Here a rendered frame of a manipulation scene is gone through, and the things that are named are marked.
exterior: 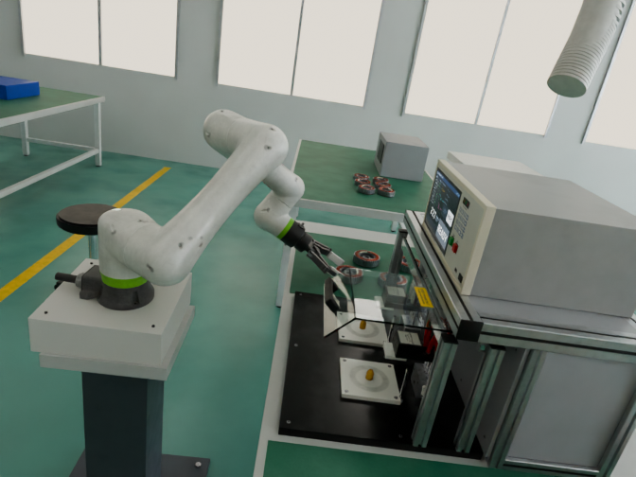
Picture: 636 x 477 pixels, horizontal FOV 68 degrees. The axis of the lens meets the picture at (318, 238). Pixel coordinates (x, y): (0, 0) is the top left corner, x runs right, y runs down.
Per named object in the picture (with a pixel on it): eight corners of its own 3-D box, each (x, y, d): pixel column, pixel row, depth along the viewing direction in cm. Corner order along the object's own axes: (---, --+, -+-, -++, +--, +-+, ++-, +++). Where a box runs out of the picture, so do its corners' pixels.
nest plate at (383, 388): (341, 397, 118) (342, 393, 117) (339, 361, 132) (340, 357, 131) (399, 405, 118) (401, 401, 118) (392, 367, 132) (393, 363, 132)
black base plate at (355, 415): (277, 434, 106) (278, 427, 106) (294, 296, 166) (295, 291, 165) (481, 460, 109) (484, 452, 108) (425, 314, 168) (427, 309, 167)
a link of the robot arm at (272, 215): (247, 217, 180) (248, 220, 169) (267, 191, 180) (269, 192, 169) (276, 238, 183) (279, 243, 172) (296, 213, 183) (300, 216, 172)
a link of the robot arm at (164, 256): (150, 277, 105) (290, 119, 124) (107, 250, 113) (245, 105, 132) (178, 304, 115) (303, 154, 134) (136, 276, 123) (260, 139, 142)
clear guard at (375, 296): (323, 338, 99) (327, 313, 97) (323, 285, 121) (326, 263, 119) (475, 359, 100) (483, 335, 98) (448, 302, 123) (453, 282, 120)
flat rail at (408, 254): (442, 353, 99) (445, 342, 98) (398, 241, 156) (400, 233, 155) (447, 354, 99) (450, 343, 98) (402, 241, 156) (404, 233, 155)
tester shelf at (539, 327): (455, 339, 94) (461, 320, 92) (402, 221, 157) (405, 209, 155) (666, 368, 96) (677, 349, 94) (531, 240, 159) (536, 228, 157)
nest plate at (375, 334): (338, 342, 140) (339, 338, 140) (337, 314, 154) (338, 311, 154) (388, 348, 141) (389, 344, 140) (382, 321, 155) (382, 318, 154)
